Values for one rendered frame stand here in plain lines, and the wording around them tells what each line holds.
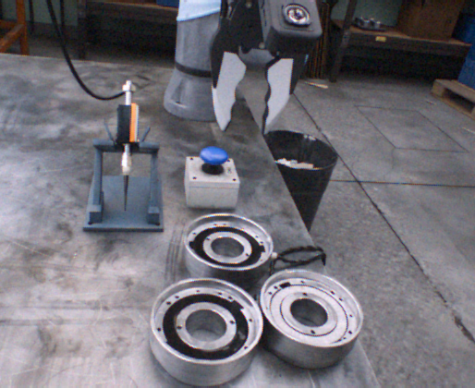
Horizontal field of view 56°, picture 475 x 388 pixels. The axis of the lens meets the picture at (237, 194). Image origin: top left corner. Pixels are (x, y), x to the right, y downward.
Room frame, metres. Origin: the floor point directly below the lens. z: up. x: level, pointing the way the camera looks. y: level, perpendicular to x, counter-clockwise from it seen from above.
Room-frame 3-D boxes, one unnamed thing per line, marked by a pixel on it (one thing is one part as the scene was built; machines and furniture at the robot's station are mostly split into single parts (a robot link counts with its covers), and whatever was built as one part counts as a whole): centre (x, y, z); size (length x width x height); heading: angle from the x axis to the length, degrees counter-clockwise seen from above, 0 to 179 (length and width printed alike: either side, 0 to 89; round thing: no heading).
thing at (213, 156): (0.57, 0.04, 0.85); 0.04 x 0.04 x 0.05
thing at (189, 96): (0.91, 0.11, 0.85); 0.15 x 0.15 x 0.10
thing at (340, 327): (0.34, -0.09, 0.82); 0.08 x 0.08 x 0.02
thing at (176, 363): (0.30, 0.01, 0.82); 0.10 x 0.10 x 0.04
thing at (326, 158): (1.61, -0.19, 0.21); 0.34 x 0.34 x 0.43
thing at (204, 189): (0.58, 0.04, 0.82); 0.08 x 0.07 x 0.05; 14
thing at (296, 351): (0.34, -0.09, 0.82); 0.10 x 0.10 x 0.04
